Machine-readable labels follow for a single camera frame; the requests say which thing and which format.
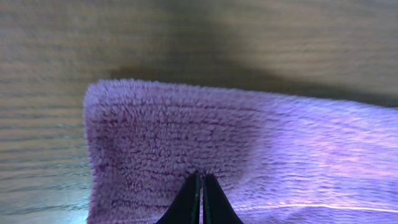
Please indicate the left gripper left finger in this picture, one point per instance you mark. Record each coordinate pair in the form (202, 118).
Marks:
(185, 207)

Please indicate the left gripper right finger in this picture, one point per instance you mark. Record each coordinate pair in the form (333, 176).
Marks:
(216, 207)

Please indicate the purple microfibre cloth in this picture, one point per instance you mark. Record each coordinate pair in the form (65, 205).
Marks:
(278, 158)

